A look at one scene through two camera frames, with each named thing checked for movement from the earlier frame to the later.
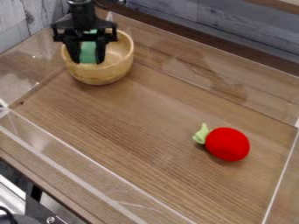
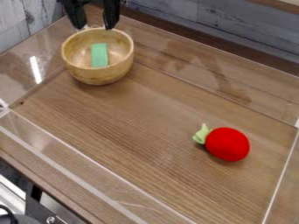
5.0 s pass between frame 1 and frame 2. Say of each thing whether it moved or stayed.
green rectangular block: moved
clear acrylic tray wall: stayed
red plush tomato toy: stayed
